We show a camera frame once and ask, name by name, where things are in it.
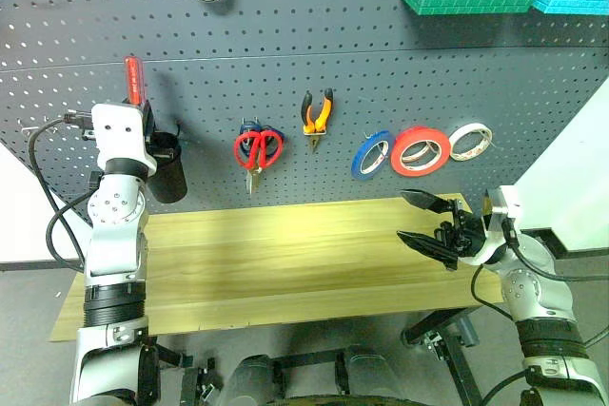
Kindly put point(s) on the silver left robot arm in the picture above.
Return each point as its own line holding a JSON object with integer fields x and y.
{"x": 114, "y": 244}

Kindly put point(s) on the black metal table frame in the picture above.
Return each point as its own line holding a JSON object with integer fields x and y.
{"x": 457, "y": 363}

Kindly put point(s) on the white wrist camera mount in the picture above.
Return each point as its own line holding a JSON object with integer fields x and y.
{"x": 119, "y": 140}
{"x": 504, "y": 204}

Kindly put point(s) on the black plastic cup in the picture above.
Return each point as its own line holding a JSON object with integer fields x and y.
{"x": 169, "y": 182}

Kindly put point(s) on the orange and black pliers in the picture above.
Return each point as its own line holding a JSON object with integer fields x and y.
{"x": 320, "y": 123}

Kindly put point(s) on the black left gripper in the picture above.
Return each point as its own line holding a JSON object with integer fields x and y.
{"x": 148, "y": 121}

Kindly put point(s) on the dark curved rim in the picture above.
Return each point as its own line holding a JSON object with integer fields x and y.
{"x": 319, "y": 402}

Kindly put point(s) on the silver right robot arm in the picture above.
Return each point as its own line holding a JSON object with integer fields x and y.
{"x": 533, "y": 292}

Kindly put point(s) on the dark grey rounded shape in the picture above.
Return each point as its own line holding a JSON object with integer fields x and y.
{"x": 371, "y": 373}
{"x": 257, "y": 373}

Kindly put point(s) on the blue tape roll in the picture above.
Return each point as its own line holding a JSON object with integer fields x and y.
{"x": 357, "y": 163}

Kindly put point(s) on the wide red tape roll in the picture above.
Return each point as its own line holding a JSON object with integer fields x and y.
{"x": 396, "y": 151}

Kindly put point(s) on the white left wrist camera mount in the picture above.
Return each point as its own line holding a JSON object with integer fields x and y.
{"x": 119, "y": 140}

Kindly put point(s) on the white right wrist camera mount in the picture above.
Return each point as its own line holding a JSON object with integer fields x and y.
{"x": 504, "y": 204}

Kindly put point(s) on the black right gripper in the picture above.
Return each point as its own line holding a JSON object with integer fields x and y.
{"x": 466, "y": 235}

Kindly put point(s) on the white tape roll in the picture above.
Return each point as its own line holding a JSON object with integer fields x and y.
{"x": 452, "y": 143}

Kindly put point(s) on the grey pegboard panel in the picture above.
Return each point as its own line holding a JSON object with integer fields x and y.
{"x": 285, "y": 68}

